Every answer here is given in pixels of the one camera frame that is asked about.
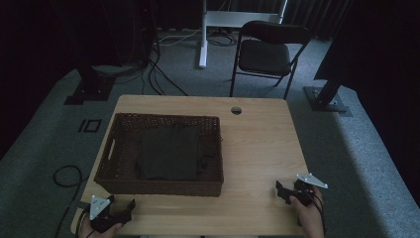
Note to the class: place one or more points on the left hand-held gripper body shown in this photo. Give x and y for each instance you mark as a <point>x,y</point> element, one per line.
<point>99,214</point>

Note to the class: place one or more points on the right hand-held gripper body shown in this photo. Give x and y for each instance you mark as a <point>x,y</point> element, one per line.
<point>305,193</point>

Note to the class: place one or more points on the brown wicker basket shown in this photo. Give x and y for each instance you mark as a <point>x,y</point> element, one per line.
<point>122,155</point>

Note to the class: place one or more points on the dark cloth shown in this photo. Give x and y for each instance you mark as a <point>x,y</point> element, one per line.
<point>170,152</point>

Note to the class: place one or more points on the person's left hand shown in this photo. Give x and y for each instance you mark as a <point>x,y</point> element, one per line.
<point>90,233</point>

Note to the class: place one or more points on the person's right hand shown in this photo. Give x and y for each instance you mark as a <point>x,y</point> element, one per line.
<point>312,221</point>

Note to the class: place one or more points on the black slanted stand with base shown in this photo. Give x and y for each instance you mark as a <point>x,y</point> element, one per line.
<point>325,97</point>

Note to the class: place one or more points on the black stand with square base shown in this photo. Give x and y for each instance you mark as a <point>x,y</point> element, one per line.
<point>90,89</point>

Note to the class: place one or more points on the black folding chair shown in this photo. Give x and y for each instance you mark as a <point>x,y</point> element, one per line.
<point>264,56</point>

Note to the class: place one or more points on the dark curtain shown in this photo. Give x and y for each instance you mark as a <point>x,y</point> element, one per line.
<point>317,15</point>

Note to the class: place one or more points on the white metal desk frame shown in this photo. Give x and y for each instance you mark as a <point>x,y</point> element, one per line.
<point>231,18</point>

